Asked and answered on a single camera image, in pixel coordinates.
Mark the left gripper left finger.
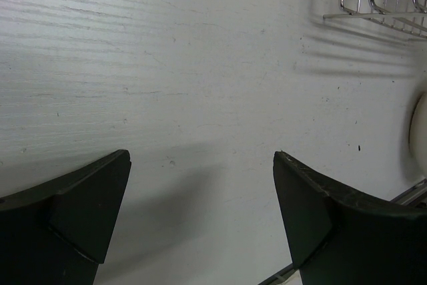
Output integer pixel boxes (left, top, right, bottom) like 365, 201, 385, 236
1, 150, 131, 284

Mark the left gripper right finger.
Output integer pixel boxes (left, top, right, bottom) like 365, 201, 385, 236
273, 152, 426, 284

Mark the flower patterned plate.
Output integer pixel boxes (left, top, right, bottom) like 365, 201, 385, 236
409, 92, 427, 177

